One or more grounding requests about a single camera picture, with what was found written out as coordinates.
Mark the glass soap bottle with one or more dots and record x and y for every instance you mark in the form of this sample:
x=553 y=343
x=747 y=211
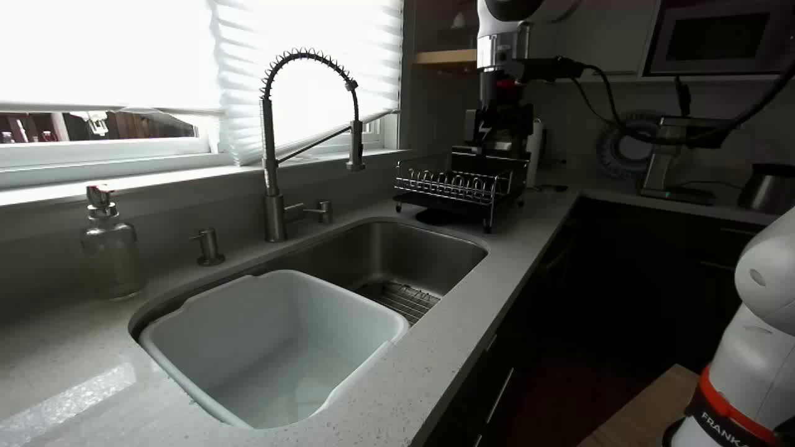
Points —
x=110 y=249

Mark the steel sink soap dispenser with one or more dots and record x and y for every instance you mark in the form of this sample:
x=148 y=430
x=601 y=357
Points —
x=209 y=249

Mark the metal sink bottom grid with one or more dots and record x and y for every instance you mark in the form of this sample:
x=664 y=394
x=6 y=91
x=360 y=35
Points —
x=407 y=299

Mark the dark base cabinet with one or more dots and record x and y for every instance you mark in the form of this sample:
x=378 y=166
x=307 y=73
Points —
x=613 y=275

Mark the white plastic wash tub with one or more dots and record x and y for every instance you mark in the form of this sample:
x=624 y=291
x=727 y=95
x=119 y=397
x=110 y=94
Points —
x=274 y=348

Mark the spring neck kitchen faucet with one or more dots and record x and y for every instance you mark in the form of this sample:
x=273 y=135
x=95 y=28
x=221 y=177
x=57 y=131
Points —
x=273 y=201

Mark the white window blind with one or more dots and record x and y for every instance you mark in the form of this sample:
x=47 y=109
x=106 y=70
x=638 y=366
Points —
x=315 y=76

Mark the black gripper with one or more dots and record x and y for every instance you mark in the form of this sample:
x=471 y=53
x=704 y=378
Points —
x=504 y=95

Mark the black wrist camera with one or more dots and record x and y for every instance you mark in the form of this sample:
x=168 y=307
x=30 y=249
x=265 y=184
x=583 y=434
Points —
x=557 y=68

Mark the built-in microwave oven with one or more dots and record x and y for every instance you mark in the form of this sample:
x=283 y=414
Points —
x=721 y=38

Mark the black dish rack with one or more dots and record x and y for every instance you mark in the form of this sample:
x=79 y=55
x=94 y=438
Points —
x=452 y=189

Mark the wooden shelf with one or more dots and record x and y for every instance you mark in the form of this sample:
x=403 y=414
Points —
x=448 y=59

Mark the dark countertop appliance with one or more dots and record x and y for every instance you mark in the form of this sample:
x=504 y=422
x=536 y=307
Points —
x=771 y=189

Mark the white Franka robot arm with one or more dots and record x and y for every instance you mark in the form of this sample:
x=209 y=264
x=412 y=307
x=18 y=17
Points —
x=762 y=348

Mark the stainless steel sink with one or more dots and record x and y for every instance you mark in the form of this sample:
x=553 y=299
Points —
x=389 y=249

